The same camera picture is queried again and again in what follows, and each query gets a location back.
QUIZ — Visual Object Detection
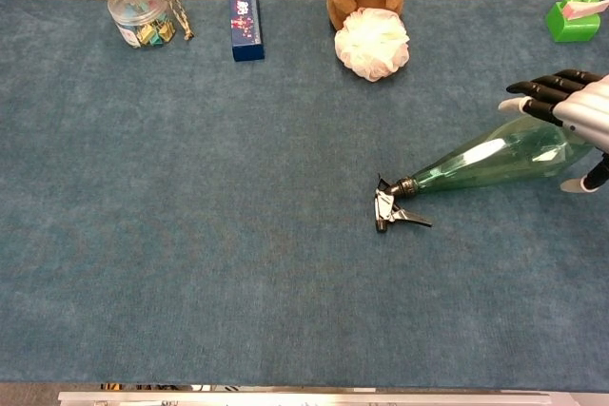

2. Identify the clear jar of binder clips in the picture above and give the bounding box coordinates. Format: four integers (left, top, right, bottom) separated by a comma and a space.
107, 0, 178, 49

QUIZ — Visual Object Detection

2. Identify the green frog tissue holder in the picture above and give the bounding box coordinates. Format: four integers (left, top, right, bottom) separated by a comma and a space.
544, 0, 602, 44

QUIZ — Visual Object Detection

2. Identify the aluminium profile rail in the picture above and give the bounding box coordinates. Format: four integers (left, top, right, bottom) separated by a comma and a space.
57, 390, 556, 406

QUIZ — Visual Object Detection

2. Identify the blue toothpaste box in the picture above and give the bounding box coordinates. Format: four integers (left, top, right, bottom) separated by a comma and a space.
228, 0, 266, 63

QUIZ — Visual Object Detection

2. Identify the green spray bottle black trigger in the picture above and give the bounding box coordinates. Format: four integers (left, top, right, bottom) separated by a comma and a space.
374, 114, 596, 234

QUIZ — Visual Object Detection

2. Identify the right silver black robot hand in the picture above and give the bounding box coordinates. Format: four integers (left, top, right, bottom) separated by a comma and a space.
498, 68, 609, 194

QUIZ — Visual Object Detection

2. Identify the white mesh bath pouf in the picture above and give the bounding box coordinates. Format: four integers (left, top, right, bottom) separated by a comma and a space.
333, 7, 410, 83

